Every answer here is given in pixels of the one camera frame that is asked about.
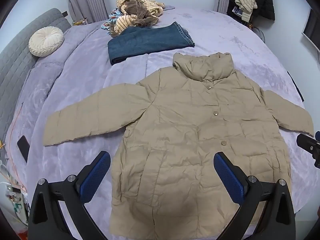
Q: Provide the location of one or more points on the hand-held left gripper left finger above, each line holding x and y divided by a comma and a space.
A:
96, 173

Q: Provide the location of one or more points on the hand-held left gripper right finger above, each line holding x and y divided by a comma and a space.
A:
228, 175

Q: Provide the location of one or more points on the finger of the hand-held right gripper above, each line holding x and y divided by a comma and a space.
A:
306, 142
318, 135

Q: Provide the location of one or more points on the beige puffer jacket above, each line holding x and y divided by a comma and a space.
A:
180, 130

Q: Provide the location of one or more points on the pile of striped brown clothes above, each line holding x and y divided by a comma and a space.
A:
125, 21

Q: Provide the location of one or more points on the black phone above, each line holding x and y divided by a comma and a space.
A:
23, 148

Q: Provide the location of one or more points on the cluttered bedside table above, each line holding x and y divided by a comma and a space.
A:
13, 195

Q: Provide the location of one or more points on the grey quilted headboard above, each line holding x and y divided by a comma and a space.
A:
15, 62

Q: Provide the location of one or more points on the folded blue jeans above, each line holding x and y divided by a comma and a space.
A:
147, 42

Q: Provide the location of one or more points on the round cream pillow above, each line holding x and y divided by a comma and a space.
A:
45, 42

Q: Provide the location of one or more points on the hanging black coat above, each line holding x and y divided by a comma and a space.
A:
266, 2

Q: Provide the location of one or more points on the hanging beige puffer vest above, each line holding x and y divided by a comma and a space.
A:
246, 5

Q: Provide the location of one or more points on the colourful printed cloth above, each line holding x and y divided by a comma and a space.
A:
108, 24

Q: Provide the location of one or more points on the small colourful bedside items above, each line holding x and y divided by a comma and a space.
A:
80, 22

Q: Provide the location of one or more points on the brown plush garment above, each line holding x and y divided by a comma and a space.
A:
136, 10

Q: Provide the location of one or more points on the small grey cloth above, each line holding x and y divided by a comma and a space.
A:
169, 7

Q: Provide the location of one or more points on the black bed frame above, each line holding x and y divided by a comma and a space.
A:
296, 86

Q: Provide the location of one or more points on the black wall socket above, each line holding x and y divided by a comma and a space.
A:
65, 13

